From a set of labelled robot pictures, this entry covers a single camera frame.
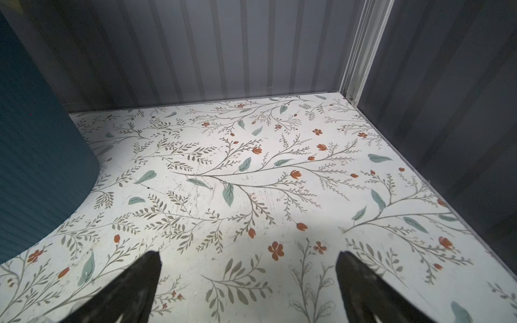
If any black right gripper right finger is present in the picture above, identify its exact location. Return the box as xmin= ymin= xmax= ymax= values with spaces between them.
xmin=335 ymin=252 xmax=433 ymax=322

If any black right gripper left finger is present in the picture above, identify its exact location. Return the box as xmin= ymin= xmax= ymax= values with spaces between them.
xmin=62 ymin=251 xmax=162 ymax=323

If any teal ribbed waste bin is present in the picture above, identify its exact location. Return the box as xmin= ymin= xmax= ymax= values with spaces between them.
xmin=1 ymin=19 xmax=100 ymax=262

